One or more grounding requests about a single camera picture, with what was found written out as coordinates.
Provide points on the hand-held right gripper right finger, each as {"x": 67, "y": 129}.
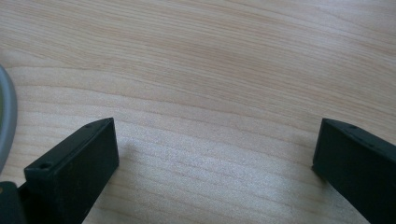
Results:
{"x": 358, "y": 174}

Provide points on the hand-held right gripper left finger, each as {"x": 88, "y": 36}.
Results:
{"x": 71, "y": 174}

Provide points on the green round plate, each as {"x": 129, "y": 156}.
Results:
{"x": 7, "y": 118}

